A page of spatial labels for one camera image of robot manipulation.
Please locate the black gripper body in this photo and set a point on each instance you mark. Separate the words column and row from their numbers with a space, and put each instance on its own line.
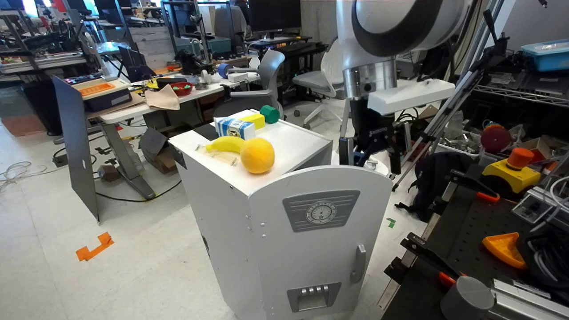
column 370, row 125

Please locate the white toy fridge door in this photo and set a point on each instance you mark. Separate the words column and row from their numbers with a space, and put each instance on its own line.
column 320, row 250

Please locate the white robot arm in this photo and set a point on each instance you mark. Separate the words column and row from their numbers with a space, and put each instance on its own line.
column 402, row 24

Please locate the white toy stove unit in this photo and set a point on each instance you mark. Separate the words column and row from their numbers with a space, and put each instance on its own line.
column 378, row 164

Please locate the black backpack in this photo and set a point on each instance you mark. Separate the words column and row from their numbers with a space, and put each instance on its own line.
column 435, row 184

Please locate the green floor tape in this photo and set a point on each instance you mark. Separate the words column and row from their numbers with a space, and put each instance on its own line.
column 389, row 223

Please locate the white office chair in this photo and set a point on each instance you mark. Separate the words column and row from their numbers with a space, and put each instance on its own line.
column 316, row 81

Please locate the grey tripod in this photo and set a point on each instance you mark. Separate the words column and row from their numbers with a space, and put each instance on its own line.
column 458, row 100

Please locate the red ball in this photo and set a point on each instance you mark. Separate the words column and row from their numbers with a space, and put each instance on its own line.
column 494, row 138

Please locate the orange toy fruit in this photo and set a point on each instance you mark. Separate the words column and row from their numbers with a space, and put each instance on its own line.
column 256, row 157

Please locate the yellow toy block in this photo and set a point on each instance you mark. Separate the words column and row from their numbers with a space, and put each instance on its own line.
column 256, row 120

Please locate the grey office chair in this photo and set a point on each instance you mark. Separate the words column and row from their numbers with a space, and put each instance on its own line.
column 268, row 72

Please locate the yellow emergency stop button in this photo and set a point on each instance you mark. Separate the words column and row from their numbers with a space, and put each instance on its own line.
column 512, row 172

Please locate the blue white milk carton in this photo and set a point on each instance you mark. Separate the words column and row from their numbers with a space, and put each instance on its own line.
column 231, row 127

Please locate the yellow toy banana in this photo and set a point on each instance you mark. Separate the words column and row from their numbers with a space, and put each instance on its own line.
column 224, row 145

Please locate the orange triangular plastic part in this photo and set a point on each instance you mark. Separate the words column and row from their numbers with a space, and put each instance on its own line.
column 503, row 250

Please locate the computer monitor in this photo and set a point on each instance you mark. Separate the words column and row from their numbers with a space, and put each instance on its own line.
column 274, row 15

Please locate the clear plastic box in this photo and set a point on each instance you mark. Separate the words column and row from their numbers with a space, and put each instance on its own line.
column 533, row 207

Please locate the white toy fridge cabinet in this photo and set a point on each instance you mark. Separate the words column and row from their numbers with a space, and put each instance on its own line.
column 218, row 196

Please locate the grey cylinder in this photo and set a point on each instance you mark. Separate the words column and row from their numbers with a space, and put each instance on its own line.
column 464, row 300

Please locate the blue plastic container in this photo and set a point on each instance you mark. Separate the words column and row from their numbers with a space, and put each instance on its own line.
column 547, row 56

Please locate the red bowl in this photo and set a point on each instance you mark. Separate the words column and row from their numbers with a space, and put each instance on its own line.
column 181, row 88

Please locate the aluminium extrusion bar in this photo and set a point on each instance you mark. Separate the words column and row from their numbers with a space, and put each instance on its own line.
column 530, row 300

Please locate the tan paper sheet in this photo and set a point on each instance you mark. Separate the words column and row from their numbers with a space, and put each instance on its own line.
column 161, row 99

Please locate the white desk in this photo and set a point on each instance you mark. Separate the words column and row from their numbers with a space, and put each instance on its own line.
column 126, row 113

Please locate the black box with orange lid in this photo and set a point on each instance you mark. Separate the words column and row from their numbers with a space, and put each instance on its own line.
column 103, row 95

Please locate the dark grey panel board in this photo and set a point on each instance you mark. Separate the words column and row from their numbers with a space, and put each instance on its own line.
column 73, row 148

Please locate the orange floor marker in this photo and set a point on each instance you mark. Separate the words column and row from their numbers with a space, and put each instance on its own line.
column 89, row 252

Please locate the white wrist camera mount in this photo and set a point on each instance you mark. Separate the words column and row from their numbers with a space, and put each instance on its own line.
column 410, row 95

